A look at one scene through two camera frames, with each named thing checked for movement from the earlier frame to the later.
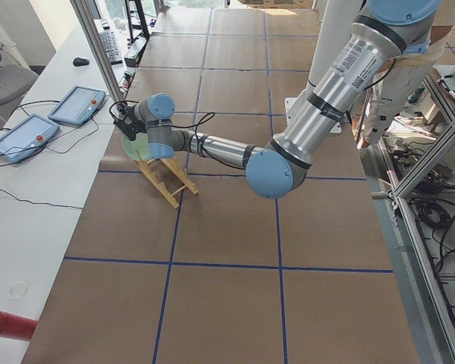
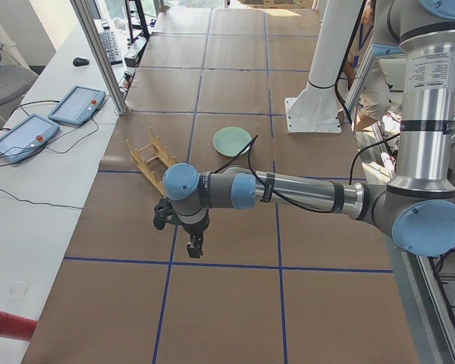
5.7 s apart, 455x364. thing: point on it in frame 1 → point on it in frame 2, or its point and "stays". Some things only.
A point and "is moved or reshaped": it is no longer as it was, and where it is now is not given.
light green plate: [137, 149] is moved or reshaped
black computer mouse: [80, 61] stays
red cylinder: [3, 324] stays
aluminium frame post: [105, 62] stays
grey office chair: [3, 83] stays
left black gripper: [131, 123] → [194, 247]
